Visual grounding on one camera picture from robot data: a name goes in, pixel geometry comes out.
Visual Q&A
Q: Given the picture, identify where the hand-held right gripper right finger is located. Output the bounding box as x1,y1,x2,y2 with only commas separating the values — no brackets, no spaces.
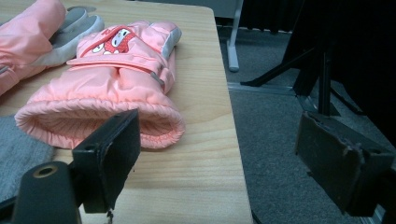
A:
294,111,396,217

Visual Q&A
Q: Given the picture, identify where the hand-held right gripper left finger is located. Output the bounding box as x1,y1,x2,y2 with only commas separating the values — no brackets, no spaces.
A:
68,108,142,215

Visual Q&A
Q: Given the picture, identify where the pink padded glove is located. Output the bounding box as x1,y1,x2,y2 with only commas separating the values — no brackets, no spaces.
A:
0,0,106,97
14,21,187,150

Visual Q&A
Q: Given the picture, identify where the black tripod stand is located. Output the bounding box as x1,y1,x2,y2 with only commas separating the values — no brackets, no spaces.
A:
240,31,365,117
239,0,396,147

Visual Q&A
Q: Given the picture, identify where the grey cloth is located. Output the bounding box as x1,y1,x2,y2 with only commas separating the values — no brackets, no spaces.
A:
0,115,56,203

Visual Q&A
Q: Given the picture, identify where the white furniture leg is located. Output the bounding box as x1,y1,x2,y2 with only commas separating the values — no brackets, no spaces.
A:
226,0,245,73

